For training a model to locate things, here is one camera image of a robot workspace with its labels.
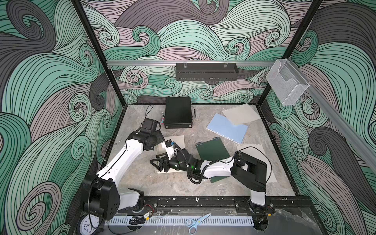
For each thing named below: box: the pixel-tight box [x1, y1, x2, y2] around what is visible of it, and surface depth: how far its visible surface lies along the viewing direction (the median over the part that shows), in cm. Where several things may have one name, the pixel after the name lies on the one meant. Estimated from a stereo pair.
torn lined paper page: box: [221, 103, 261, 126], surface depth 120 cm
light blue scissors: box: [185, 212, 212, 235], surface depth 70 cm
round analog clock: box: [76, 213, 104, 235], surface depth 66 cm
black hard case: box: [164, 96, 196, 129], surface depth 120 cm
